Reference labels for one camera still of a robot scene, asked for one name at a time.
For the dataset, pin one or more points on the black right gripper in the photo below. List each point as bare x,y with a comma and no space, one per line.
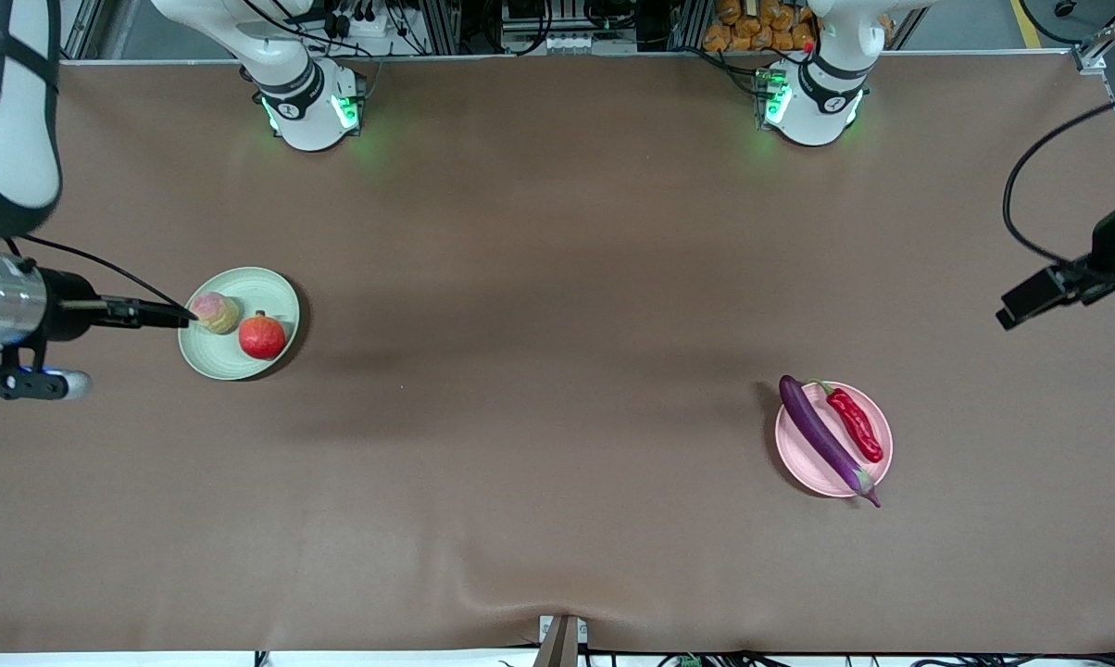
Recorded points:
67,304

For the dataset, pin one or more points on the pink yellow peach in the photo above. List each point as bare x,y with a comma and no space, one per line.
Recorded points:
215,313

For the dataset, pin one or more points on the red pomegranate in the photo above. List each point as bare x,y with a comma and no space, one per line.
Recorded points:
262,338

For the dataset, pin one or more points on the red chili pepper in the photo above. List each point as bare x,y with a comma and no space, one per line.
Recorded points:
858,426

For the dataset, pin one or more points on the purple eggplant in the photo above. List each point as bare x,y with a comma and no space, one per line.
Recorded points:
821,435

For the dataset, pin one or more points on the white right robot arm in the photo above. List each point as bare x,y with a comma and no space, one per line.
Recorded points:
11,120

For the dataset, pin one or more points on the pale green plate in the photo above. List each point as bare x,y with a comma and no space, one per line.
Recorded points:
224,357

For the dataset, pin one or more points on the pink plate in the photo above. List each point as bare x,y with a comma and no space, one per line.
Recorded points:
808,459

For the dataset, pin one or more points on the black caster wheel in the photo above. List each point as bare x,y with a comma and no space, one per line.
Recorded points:
1066,7

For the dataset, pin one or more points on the white power strip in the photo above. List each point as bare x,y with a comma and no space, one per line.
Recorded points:
368,26

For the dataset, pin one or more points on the bag of orange fruit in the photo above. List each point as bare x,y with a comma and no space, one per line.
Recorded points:
761,28

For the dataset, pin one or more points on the brown table cloth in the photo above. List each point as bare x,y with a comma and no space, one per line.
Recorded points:
557,519

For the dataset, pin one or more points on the white terminal block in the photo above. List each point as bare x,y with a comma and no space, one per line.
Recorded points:
585,44

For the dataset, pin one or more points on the aluminium frame post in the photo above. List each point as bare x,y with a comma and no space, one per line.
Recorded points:
81,37
1090,57

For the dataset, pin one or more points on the grey metal table bracket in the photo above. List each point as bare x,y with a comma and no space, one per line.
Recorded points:
562,644

